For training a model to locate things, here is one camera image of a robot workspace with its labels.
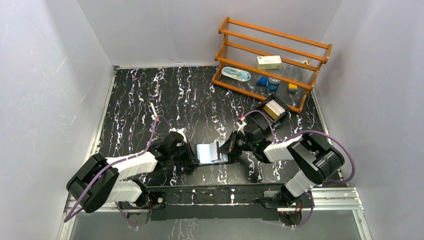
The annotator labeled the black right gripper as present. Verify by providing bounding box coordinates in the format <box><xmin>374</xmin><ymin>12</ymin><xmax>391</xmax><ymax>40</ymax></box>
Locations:
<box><xmin>217</xmin><ymin>130</ymin><xmax>256</xmax><ymax>156</ymax></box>

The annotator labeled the grey credit card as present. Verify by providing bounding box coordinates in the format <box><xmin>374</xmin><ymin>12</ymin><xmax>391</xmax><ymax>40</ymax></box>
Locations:
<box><xmin>214</xmin><ymin>141</ymin><xmax>229</xmax><ymax>164</ymax></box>

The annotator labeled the black leather card holder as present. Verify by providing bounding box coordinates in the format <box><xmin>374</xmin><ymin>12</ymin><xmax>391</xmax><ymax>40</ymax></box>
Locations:
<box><xmin>195</xmin><ymin>141</ymin><xmax>235</xmax><ymax>166</ymax></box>

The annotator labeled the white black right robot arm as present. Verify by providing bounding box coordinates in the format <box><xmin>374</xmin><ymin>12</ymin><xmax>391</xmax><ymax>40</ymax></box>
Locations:
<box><xmin>217</xmin><ymin>117</ymin><xmax>345</xmax><ymax>207</ymax></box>

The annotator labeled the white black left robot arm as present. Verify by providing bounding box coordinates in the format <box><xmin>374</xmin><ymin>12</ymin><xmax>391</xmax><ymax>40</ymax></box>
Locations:
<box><xmin>66</xmin><ymin>128</ymin><xmax>192</xmax><ymax>213</ymax></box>

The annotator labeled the black tray with cards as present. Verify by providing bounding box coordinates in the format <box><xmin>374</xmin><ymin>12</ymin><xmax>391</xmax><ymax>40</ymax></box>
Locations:
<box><xmin>254</xmin><ymin>94</ymin><xmax>291</xmax><ymax>127</ymax></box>

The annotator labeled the small pen on table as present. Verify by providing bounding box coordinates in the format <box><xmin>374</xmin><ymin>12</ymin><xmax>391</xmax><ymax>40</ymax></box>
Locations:
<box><xmin>149</xmin><ymin>102</ymin><xmax>158</xmax><ymax>121</ymax></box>

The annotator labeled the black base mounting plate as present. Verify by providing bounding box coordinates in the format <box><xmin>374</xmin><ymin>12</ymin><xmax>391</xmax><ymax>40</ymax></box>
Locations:
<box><xmin>117</xmin><ymin>183</ymin><xmax>314</xmax><ymax>222</ymax></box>

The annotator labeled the white blue packaged item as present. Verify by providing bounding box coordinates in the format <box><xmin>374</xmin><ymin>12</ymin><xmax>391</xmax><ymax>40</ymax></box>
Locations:
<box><xmin>221</xmin><ymin>66</ymin><xmax>252</xmax><ymax>82</ymax></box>

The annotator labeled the small blue cube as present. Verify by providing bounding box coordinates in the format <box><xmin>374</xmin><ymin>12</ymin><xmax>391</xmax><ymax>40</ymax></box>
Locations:
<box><xmin>257</xmin><ymin>76</ymin><xmax>268</xmax><ymax>87</ymax></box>

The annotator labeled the blue round container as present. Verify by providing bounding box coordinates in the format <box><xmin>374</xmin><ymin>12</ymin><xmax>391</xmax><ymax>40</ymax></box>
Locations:
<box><xmin>267</xmin><ymin>77</ymin><xmax>281</xmax><ymax>92</ymax></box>

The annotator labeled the orange wooden shelf rack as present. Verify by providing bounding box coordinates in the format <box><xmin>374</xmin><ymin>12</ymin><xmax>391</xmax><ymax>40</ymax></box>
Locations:
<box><xmin>211</xmin><ymin>16</ymin><xmax>333</xmax><ymax>113</ymax></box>

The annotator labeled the white cardboard box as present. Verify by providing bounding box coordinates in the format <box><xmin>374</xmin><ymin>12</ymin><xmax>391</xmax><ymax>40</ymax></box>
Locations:
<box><xmin>256</xmin><ymin>55</ymin><xmax>282</xmax><ymax>70</ymax></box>

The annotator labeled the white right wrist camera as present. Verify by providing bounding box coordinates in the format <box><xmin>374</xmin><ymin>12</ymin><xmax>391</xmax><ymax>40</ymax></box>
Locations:
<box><xmin>236</xmin><ymin>116</ymin><xmax>247</xmax><ymax>135</ymax></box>

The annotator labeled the aluminium frame rail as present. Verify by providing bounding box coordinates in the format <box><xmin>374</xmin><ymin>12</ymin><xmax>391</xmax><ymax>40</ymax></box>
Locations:
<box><xmin>63</xmin><ymin>188</ymin><xmax>365</xmax><ymax>215</ymax></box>

